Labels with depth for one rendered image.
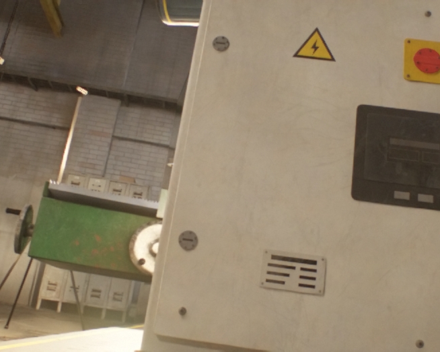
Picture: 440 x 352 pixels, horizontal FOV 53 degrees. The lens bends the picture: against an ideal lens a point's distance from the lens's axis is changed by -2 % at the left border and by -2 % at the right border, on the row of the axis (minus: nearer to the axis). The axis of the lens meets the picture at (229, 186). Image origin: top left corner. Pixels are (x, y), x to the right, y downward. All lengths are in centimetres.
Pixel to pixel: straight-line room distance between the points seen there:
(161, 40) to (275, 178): 766
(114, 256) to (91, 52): 648
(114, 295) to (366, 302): 599
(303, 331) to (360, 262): 10
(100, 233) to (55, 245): 16
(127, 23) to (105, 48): 60
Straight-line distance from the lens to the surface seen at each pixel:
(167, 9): 153
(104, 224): 170
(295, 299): 50
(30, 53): 832
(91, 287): 647
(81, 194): 170
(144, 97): 717
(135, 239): 161
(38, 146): 759
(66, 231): 170
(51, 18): 791
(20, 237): 183
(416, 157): 56
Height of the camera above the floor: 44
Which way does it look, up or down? 15 degrees up
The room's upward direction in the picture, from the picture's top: 8 degrees clockwise
